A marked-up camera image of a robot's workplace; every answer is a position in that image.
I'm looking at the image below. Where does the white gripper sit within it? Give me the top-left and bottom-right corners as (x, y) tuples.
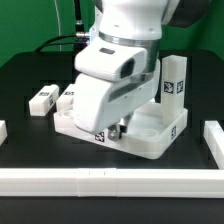
(73, 37), (160, 141)

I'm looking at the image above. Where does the black cable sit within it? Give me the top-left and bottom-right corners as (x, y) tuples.
(34, 31), (90, 54)

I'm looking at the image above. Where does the white desk top panel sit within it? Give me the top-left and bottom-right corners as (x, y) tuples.
(54, 102), (188, 159)

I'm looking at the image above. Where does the white block left edge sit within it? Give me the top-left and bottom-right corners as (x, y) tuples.
(0, 120), (7, 146)

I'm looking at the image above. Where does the long white front barrier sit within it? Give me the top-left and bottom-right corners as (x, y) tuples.
(0, 168), (224, 198)

